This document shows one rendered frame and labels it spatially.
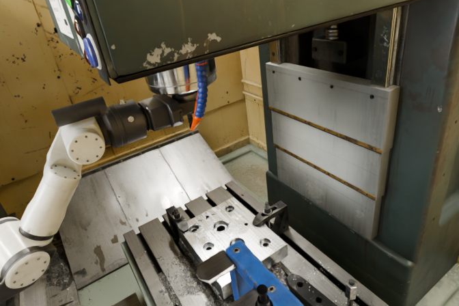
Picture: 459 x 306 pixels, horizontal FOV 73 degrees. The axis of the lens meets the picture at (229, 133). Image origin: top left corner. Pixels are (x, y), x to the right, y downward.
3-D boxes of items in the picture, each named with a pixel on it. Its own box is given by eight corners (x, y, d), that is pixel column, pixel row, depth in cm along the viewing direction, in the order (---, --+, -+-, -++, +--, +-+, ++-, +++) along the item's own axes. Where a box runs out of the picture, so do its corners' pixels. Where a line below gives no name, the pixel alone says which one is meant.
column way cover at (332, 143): (371, 244, 98) (388, 91, 74) (273, 179, 135) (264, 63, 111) (380, 237, 100) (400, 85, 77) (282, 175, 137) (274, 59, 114)
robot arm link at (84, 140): (135, 153, 63) (76, 175, 58) (121, 135, 71) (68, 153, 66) (119, 101, 58) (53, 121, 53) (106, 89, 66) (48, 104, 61)
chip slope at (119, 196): (85, 323, 117) (59, 276, 105) (63, 225, 169) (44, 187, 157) (268, 215, 155) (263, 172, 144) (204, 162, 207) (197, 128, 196)
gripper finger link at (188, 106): (201, 108, 72) (177, 117, 70) (199, 95, 71) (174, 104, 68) (204, 110, 71) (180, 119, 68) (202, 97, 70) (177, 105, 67)
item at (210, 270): (205, 288, 57) (204, 285, 56) (192, 269, 61) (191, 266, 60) (236, 268, 60) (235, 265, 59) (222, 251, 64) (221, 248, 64)
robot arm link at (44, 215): (91, 195, 63) (52, 276, 65) (63, 171, 68) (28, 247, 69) (40, 197, 54) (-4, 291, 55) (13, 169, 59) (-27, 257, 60)
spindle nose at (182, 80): (232, 76, 70) (225, 21, 64) (176, 101, 60) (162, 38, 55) (188, 70, 80) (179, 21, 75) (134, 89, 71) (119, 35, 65)
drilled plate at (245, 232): (224, 299, 83) (221, 287, 81) (179, 237, 106) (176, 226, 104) (287, 255, 93) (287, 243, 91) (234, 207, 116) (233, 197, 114)
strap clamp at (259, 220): (259, 248, 102) (255, 213, 96) (253, 242, 105) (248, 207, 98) (289, 229, 108) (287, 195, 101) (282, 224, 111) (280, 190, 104)
